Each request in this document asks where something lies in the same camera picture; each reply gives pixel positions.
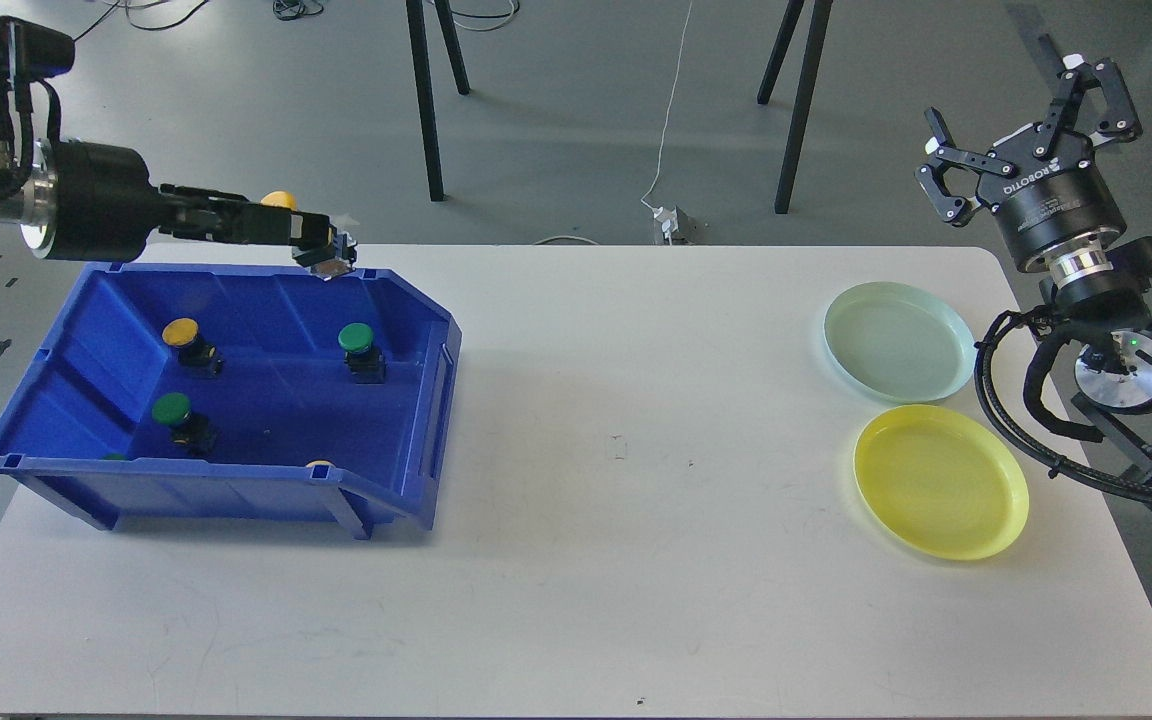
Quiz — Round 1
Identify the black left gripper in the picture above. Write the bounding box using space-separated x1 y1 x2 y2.
20 141 300 263

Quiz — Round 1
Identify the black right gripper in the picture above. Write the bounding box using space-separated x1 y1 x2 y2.
916 58 1142 273

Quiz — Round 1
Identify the yellow push button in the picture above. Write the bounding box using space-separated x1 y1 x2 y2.
259 191 357 281
160 316 223 377

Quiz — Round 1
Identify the green push button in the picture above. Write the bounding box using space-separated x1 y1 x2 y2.
338 323 387 384
150 392 218 457

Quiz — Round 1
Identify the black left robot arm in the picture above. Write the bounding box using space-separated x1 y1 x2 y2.
0 15 356 279

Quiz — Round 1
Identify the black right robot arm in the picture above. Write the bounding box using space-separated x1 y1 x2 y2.
916 37 1152 510

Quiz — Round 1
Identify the light green plastic plate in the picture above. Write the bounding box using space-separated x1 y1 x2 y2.
823 281 975 406

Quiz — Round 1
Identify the yellow plastic plate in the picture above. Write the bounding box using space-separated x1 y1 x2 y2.
852 404 1030 561

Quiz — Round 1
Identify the blue plastic storage bin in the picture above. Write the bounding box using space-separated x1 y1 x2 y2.
0 263 461 539

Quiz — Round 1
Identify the black tripod leg right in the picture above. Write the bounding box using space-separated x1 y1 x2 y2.
756 1 835 215

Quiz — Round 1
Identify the black tripod leg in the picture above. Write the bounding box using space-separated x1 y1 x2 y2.
756 1 835 215
403 1 471 202

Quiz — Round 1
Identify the black tripod leg left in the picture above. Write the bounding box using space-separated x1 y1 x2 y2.
403 1 471 202

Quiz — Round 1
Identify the white power adapter plug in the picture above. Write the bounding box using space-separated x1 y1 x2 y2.
652 206 700 247

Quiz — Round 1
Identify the black floor cable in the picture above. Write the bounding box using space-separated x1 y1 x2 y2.
71 0 517 41

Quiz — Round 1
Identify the white power cable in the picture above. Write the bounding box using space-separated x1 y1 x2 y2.
641 0 694 211

